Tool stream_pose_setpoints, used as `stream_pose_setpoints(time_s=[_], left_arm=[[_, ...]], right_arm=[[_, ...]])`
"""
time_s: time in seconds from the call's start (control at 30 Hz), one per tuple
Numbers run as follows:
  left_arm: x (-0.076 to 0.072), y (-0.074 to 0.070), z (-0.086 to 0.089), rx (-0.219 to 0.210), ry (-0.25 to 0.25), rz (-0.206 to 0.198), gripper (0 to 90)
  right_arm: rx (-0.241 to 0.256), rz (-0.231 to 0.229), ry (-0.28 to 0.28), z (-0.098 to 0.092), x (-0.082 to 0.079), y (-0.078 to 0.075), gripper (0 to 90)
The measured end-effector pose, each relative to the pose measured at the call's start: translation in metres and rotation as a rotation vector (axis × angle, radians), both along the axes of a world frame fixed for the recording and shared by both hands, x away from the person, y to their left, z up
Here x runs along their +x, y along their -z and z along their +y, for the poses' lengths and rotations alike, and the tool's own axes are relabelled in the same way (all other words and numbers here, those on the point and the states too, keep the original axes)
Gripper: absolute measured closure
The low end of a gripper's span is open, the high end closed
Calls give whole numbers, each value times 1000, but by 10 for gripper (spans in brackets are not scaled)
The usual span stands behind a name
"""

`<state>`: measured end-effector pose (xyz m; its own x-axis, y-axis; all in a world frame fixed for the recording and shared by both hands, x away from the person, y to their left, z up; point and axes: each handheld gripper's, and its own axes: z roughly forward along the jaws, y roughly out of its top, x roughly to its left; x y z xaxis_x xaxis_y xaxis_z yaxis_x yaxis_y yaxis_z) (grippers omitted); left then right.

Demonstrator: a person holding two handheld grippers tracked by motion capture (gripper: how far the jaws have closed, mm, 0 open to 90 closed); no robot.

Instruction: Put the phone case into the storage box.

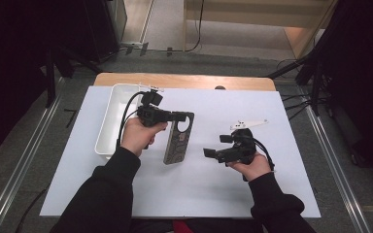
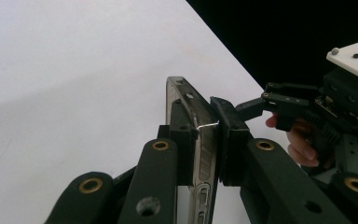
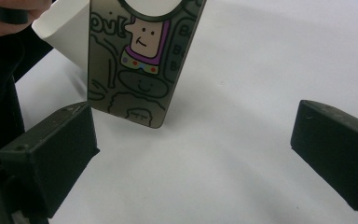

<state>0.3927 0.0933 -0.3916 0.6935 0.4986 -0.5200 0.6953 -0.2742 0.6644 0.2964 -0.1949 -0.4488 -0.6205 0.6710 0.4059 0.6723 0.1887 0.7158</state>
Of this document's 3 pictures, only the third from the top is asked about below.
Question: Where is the white board sheet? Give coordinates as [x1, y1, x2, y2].
[13, 0, 358, 224]

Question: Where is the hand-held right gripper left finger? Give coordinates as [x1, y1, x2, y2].
[0, 101, 101, 218]

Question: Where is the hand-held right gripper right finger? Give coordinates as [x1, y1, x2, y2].
[290, 99, 358, 214]

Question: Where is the cartoon print phone case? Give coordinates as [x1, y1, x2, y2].
[87, 0, 208, 129]

